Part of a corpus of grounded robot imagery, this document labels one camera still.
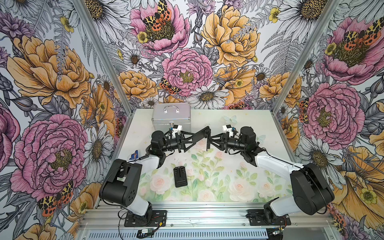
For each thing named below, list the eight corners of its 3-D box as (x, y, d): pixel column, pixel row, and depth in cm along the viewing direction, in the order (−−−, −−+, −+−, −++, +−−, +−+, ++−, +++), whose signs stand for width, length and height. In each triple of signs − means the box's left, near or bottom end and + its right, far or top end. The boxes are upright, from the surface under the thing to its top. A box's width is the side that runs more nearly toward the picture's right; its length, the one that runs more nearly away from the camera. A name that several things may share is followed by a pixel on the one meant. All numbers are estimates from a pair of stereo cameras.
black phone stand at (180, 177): (175, 187, 86) (175, 185, 83) (174, 169, 93) (173, 167, 90) (187, 185, 87) (187, 183, 84) (185, 167, 94) (185, 165, 91)
